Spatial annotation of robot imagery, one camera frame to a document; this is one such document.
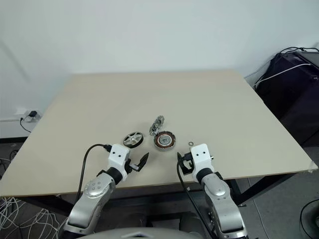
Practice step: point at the grey robot torso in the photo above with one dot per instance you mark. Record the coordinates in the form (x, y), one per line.
(139, 235)

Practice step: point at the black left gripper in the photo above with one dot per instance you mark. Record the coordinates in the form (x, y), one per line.
(128, 166)

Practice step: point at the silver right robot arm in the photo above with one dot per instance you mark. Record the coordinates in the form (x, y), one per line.
(219, 191)

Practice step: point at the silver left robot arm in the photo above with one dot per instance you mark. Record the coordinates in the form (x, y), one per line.
(94, 189)

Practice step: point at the black fabric bag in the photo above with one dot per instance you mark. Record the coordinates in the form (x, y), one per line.
(291, 99)

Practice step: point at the clear table corner guard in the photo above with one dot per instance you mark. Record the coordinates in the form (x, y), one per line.
(312, 167)

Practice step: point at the black power adapter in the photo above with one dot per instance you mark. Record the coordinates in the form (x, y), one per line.
(32, 114)

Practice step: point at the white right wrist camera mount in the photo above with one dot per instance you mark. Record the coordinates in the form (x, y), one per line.
(202, 154)

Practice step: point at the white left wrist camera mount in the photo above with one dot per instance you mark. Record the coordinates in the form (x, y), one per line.
(119, 154)

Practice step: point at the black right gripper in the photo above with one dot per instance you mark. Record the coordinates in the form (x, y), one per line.
(187, 164)

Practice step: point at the silver metal gear assembly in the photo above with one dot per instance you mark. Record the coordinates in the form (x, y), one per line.
(157, 124)

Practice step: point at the motor stator with copper windings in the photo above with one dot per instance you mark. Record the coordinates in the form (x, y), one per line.
(165, 141)

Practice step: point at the white wall socket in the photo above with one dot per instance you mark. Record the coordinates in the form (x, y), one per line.
(21, 112)

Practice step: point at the black metal table frame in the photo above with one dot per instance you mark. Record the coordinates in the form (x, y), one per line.
(49, 203)

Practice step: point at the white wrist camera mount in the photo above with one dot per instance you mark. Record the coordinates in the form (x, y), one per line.
(119, 154)
(202, 154)

